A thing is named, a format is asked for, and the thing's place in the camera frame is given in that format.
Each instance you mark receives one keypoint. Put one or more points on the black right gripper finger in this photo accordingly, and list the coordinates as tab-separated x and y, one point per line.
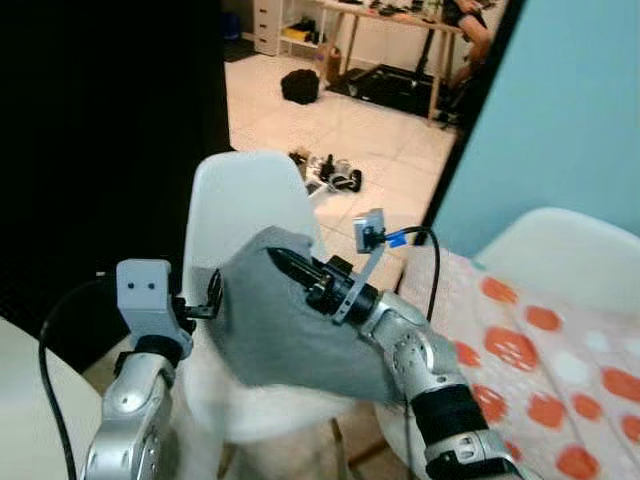
295	268

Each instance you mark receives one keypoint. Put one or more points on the grey pillow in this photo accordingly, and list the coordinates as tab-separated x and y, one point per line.
270	330

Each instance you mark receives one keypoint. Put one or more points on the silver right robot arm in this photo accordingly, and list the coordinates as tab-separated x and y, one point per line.
430	370

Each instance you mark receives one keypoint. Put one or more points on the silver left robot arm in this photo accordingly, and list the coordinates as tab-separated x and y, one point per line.
130	420

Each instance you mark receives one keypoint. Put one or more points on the white plastic chair wooden legs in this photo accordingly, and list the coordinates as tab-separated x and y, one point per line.
245	195

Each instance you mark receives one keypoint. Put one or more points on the pile of small devices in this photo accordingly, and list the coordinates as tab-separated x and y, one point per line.
335	172

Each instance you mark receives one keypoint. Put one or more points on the black bag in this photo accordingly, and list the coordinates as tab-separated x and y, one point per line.
300	87

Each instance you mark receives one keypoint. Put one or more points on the white round table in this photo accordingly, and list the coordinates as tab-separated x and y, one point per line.
30	400

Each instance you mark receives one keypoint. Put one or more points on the black treadmill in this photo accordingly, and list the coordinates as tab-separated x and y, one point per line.
390	88

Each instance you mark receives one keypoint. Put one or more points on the white drawer cabinet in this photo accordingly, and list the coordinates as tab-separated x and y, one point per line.
268	25

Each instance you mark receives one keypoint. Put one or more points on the orange dotted table cloth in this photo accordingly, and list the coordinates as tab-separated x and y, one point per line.
560	380

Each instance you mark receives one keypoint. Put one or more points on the wooden desk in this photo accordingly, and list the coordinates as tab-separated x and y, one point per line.
400	18

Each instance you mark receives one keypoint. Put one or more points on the seated person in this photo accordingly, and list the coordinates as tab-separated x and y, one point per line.
472	25

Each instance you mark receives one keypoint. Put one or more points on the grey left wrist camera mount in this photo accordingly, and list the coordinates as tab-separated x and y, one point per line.
146	295

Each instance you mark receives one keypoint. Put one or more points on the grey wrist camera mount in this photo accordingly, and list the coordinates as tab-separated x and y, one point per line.
368	232
146	295

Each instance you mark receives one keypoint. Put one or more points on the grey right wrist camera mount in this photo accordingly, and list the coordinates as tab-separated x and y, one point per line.
368	232

